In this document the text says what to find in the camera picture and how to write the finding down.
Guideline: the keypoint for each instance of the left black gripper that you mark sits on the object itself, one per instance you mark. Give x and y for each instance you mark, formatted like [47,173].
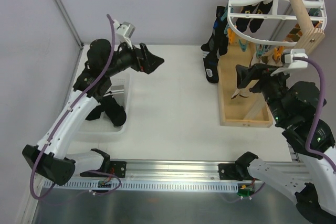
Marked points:
[142,57]

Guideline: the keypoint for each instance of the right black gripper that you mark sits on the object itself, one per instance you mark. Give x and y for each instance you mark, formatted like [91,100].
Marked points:
[256,77]

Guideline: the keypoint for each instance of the black sock white stripes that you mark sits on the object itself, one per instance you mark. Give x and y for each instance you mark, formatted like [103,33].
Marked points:
[115,112]

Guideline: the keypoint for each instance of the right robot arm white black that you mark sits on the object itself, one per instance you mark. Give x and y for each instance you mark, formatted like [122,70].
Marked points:
[295,110]

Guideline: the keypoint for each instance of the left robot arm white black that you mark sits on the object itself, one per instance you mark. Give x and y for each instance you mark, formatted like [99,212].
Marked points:
[49,156]

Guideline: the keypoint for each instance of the wooden hanger stand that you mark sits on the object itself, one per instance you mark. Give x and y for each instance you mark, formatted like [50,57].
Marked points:
[242,90]

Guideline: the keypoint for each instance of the white round clip hanger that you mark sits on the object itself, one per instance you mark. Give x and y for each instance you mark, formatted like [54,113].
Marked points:
[308,14]

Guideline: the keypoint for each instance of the black sport sock hanging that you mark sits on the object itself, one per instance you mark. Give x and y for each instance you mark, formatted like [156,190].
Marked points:
[216,46]

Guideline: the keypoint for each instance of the grey sock white stripes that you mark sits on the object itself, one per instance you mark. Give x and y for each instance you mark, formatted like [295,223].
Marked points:
[118,92]

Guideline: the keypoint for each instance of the white plastic laundry basket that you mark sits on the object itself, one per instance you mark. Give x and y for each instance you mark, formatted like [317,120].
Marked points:
[103,127]

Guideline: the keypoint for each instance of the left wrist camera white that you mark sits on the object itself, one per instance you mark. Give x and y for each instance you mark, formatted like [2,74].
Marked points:
[123,32]

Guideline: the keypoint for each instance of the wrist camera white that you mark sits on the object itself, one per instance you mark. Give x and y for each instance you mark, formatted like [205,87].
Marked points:
[123,32]
[291,61]

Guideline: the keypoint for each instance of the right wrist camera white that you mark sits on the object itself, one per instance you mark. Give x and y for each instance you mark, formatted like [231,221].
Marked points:
[291,61]

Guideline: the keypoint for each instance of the aluminium mounting rail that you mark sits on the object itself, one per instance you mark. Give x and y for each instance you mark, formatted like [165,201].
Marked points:
[196,171]

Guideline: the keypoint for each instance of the white slotted cable duct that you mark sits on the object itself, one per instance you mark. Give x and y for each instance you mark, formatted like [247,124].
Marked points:
[133,185]

